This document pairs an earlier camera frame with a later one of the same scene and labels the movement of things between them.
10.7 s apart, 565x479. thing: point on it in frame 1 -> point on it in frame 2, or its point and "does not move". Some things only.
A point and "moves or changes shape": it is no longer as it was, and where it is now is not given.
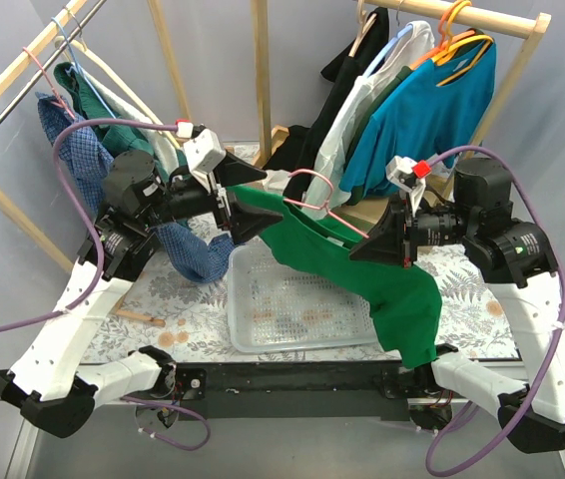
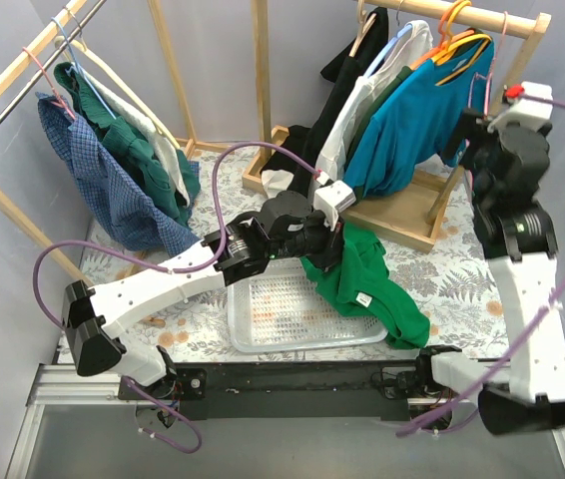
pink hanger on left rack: x=59 y=101 does not move
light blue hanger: x=405 y=30 does not move
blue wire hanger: x=76 y=65 does not move
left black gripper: x=223 y=206 -> x=330 y=239
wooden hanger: x=364 y=24 does not move
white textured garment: x=123 y=108 does not move
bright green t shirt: x=404 y=299 moves or changes shape
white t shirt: x=414 y=46 does not move
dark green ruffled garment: x=88 y=108 does not move
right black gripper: x=408 y=235 -> x=471 y=134
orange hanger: x=442 y=44 does not move
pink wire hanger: x=324 y=207 -> x=488 y=81
